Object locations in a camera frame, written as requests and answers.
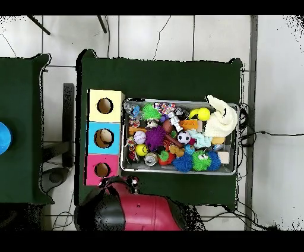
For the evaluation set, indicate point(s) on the cream knitted cloth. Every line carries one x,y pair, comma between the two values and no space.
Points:
221,121

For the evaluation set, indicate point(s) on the large blue spiky ball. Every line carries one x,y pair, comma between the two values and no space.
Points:
183,163

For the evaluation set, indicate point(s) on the dark green table cloth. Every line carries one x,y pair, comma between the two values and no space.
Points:
156,76

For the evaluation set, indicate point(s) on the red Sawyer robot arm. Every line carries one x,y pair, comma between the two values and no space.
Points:
142,214

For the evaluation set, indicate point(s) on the green spiky ball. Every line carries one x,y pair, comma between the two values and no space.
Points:
151,111

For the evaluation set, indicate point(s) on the small soccer ball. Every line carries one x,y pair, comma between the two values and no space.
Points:
184,137

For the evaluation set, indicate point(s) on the purple spiky ball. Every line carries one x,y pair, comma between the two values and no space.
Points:
155,138

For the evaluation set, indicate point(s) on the plain yellow ball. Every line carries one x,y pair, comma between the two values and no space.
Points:
204,113

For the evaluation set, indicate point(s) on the green fuzzy monster toy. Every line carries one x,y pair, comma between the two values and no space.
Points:
202,160

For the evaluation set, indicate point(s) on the blue round disc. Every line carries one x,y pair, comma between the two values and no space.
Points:
4,138

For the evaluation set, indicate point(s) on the orange plastic grid block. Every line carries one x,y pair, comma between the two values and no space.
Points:
191,125

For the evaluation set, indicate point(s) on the black tripod leg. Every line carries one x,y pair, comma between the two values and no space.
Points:
38,24
102,24

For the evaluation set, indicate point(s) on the clear shallow bin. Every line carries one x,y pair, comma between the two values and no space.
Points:
227,168

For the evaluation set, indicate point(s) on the green covered side table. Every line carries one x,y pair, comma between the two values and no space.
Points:
19,119

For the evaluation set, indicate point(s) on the white baseball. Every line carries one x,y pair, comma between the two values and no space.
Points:
139,137

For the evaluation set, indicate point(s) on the crushed plastic water bottle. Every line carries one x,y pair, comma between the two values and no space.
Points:
130,109

